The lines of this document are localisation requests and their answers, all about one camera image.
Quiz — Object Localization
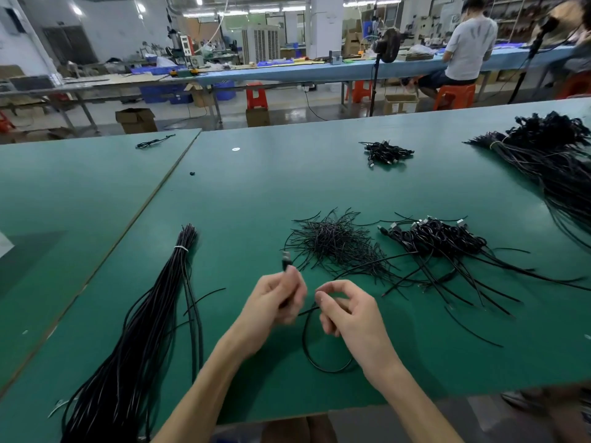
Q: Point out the person's right hand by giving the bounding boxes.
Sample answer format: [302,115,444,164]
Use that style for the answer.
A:
[314,279,404,388]

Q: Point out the person's left hand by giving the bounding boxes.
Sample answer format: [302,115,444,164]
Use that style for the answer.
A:
[226,265,308,361]

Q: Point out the pile of black wire ties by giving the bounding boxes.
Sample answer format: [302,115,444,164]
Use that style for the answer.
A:
[284,207,398,277]

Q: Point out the long black cable bundle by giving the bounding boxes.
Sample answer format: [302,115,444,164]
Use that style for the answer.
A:
[50,224,227,443]

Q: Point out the small pile of knotted cables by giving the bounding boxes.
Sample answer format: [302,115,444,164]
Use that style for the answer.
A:
[360,140,416,169]

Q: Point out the small cable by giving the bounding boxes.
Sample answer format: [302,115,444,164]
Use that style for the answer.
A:
[135,134,177,150]

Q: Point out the large heap of black cables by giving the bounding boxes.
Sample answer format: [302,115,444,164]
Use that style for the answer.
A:
[466,110,591,250]

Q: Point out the person's left forearm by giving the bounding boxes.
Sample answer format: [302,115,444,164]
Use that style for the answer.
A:
[152,339,262,443]

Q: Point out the person's brown shorts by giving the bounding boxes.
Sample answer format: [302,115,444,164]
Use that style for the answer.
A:
[263,415,338,443]

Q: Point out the person's right leg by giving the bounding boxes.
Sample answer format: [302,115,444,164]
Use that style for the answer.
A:
[531,387,591,443]

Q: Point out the red plastic stool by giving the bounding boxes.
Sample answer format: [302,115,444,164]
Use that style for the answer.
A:
[244,86,269,111]

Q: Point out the open cardboard box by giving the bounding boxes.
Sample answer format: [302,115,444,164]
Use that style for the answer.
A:
[115,108,158,135]

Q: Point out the long blue workbench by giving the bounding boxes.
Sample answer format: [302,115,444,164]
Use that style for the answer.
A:
[157,43,578,87]

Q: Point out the black fan on stand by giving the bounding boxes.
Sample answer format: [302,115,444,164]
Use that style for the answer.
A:
[368,28,402,118]

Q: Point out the black tripod stand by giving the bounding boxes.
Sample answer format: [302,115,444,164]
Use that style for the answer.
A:
[508,15,560,105]

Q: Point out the loose black wire tie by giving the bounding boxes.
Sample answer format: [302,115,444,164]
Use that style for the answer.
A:
[445,307,504,349]

